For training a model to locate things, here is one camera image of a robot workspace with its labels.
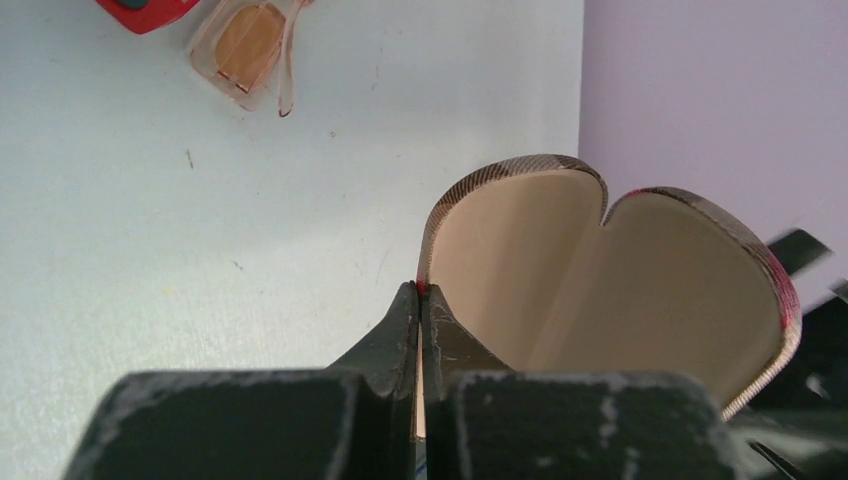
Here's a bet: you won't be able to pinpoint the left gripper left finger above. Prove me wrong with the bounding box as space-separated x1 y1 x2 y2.
64 283 419 479

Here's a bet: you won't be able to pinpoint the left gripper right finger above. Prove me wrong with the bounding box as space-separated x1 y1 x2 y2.
421 286 745 479

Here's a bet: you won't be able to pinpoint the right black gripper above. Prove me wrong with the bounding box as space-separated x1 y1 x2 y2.
728 228 848 480

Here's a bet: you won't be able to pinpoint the plaid brown glasses case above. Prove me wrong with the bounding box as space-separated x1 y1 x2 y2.
416 154 802 419

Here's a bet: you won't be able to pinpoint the orange clear sunglasses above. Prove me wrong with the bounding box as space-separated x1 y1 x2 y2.
189 0 311 118

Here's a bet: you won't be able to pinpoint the red frame sunglasses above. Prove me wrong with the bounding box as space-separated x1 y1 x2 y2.
96 0 199 35

